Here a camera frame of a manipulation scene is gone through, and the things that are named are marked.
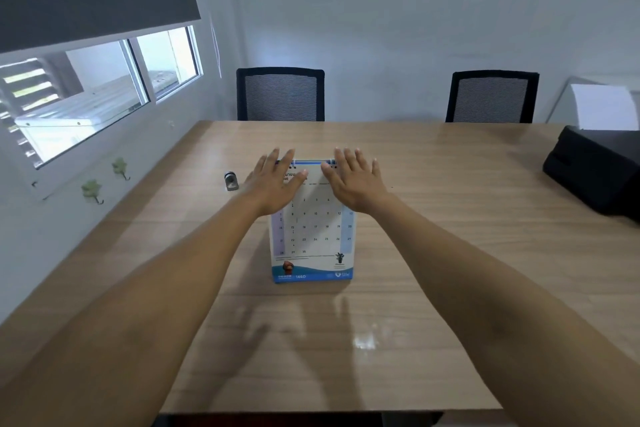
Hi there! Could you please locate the person's left forearm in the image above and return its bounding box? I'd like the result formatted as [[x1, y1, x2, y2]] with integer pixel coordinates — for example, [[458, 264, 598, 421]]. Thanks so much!
[[0, 190, 282, 427]]

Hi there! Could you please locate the white desk calendar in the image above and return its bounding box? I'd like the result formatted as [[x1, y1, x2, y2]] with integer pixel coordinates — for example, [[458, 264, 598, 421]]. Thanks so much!
[[269, 158, 356, 285]]

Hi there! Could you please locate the person's left hand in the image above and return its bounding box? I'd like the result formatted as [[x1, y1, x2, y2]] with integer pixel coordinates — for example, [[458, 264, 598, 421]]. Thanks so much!
[[241, 147, 307, 217]]

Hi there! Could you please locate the person's right forearm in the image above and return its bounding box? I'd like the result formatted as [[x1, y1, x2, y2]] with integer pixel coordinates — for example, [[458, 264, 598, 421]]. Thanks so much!
[[356, 194, 640, 427]]

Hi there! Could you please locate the black mesh office chair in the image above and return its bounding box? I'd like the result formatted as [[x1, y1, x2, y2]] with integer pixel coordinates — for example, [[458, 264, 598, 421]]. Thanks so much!
[[445, 70, 540, 124], [236, 67, 326, 122]]

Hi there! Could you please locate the white paper sheet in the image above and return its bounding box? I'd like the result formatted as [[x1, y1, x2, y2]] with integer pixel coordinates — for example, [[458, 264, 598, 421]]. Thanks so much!
[[570, 84, 640, 131]]

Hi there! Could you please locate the white sliding window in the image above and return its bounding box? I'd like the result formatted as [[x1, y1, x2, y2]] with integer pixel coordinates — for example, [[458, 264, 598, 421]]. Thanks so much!
[[0, 23, 205, 170]]

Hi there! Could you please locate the white blind cord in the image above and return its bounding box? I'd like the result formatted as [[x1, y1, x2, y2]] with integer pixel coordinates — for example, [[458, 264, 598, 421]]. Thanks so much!
[[209, 15, 224, 78]]

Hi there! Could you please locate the black printer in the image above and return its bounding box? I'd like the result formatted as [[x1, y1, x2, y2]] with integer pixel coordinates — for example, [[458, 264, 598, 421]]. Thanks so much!
[[542, 125, 640, 225]]

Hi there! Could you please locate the person's right hand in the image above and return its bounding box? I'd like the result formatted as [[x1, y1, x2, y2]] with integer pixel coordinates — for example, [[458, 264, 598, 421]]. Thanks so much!
[[320, 147, 396, 212]]

